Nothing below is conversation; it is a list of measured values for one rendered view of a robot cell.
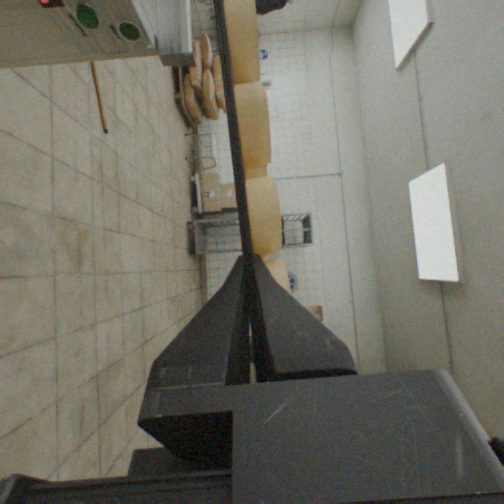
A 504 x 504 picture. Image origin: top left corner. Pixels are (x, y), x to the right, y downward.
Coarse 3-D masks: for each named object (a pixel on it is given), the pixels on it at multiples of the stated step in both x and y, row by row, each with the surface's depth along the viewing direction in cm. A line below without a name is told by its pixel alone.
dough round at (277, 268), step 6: (270, 264) 15; (276, 264) 15; (282, 264) 15; (270, 270) 14; (276, 270) 14; (282, 270) 14; (276, 276) 14; (282, 276) 14; (282, 282) 14; (288, 282) 14; (288, 288) 14
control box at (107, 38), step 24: (48, 0) 37; (72, 0) 38; (96, 0) 38; (120, 0) 38; (72, 24) 41; (120, 24) 41; (144, 24) 43; (96, 48) 46; (120, 48) 46; (144, 48) 46
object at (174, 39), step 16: (160, 0) 49; (176, 0) 49; (160, 16) 48; (176, 16) 48; (160, 32) 48; (176, 32) 48; (160, 48) 48; (176, 48) 48; (176, 64) 50; (192, 64) 50
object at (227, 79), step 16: (224, 16) 12; (224, 32) 12; (224, 48) 12; (224, 64) 12; (224, 80) 12; (224, 96) 12; (240, 160) 12; (240, 176) 12; (240, 192) 12; (240, 208) 12; (240, 224) 12; (256, 304) 11; (256, 320) 11; (256, 336) 11; (256, 352) 11; (256, 368) 11
